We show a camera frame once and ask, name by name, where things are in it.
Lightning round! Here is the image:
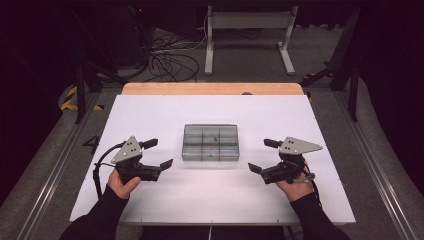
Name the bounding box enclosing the person's left hand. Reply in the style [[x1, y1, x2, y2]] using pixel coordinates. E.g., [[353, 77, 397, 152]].
[[107, 168, 142, 201]]

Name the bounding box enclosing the black metal stand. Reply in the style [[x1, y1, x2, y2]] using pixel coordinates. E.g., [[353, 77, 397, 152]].
[[299, 6, 363, 123], [71, 9, 129, 125]]

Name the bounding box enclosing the white metal desk frame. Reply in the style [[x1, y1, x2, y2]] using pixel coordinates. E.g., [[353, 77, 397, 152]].
[[203, 5, 299, 76]]

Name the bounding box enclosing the person's right hand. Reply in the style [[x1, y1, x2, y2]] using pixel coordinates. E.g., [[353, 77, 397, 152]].
[[274, 162, 315, 203]]

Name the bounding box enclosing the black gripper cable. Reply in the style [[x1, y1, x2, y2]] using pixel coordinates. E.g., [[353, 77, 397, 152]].
[[93, 141, 126, 200], [301, 162, 324, 209]]

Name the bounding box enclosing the bundle of black floor cables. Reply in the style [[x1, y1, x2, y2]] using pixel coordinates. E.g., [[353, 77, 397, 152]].
[[146, 31, 201, 83]]

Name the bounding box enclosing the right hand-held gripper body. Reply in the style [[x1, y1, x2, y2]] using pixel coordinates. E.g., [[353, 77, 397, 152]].
[[261, 135, 324, 186]]

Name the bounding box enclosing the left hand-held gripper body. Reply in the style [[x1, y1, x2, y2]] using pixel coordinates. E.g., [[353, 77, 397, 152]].
[[110, 135, 164, 186]]

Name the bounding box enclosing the black equipment case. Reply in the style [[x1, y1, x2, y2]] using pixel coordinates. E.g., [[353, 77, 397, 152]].
[[109, 4, 156, 68]]

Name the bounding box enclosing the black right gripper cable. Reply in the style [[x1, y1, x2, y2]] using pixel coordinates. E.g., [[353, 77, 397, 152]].
[[301, 162, 324, 209]]

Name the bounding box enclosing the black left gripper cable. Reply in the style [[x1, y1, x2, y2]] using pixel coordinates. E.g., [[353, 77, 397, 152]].
[[93, 141, 126, 200]]

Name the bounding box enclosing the aluminium floor rail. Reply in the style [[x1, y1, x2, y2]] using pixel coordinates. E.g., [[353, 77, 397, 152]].
[[333, 90, 418, 240], [16, 92, 101, 240]]

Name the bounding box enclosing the clear grey compartment box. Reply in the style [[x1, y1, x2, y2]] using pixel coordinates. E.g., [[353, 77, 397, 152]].
[[181, 123, 241, 163]]

